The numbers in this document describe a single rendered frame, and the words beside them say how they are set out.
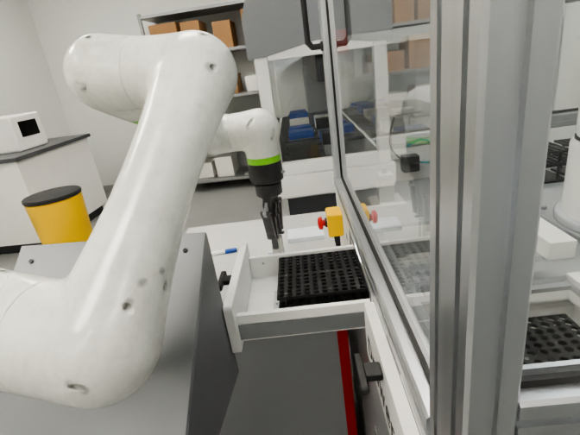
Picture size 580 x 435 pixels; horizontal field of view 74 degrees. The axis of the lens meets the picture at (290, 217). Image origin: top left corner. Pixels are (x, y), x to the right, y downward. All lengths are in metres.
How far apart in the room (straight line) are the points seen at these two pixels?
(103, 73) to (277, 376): 0.90
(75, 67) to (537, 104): 0.62
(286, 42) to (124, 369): 1.31
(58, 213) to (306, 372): 2.51
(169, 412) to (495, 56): 0.59
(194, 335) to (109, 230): 0.25
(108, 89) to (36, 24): 5.32
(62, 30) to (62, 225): 3.05
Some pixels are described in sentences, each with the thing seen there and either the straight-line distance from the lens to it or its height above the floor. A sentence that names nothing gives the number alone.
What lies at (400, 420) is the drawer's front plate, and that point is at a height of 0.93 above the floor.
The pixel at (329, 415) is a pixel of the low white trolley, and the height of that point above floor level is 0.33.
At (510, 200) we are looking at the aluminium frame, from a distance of 0.26.
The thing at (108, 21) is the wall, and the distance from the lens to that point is 5.54.
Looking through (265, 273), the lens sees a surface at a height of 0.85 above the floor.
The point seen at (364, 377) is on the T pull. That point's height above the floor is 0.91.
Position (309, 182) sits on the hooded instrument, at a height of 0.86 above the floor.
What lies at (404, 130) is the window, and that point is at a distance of 0.44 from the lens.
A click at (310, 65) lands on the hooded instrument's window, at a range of 1.58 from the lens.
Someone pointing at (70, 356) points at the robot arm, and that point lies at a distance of 0.44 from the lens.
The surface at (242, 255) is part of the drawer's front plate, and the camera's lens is 0.94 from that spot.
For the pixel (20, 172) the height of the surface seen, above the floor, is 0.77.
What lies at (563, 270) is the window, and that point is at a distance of 0.32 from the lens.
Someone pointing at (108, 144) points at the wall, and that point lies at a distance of 5.75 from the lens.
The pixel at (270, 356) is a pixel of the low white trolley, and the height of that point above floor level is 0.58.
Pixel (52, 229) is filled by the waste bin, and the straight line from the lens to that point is 3.38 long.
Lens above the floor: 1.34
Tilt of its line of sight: 22 degrees down
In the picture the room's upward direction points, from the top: 8 degrees counter-clockwise
